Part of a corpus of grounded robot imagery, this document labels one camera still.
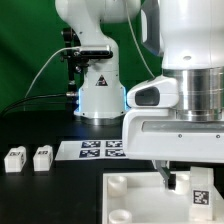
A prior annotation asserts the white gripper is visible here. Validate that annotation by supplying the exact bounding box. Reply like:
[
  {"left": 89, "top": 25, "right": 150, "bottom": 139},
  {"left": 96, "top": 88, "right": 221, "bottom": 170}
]
[{"left": 122, "top": 109, "right": 224, "bottom": 190}]

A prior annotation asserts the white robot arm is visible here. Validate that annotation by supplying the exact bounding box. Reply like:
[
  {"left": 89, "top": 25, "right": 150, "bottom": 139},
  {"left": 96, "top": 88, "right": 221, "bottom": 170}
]
[{"left": 56, "top": 0, "right": 224, "bottom": 163}]

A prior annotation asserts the white sheet with tags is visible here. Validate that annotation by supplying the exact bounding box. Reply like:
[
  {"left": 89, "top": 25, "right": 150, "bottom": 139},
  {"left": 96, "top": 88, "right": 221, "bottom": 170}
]
[{"left": 55, "top": 140, "right": 127, "bottom": 161}]

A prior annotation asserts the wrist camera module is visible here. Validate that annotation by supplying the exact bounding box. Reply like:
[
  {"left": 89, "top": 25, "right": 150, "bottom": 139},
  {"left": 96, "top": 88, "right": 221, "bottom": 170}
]
[{"left": 127, "top": 75, "right": 179, "bottom": 108}]

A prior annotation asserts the black cable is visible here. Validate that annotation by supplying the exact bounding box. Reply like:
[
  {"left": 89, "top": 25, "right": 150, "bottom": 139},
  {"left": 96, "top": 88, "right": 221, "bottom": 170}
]
[{"left": 0, "top": 93, "right": 79, "bottom": 118}]

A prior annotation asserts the white cable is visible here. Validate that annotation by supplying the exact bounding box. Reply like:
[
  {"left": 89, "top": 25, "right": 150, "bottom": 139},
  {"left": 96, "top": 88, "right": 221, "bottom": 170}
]
[{"left": 23, "top": 13, "right": 156, "bottom": 99}]

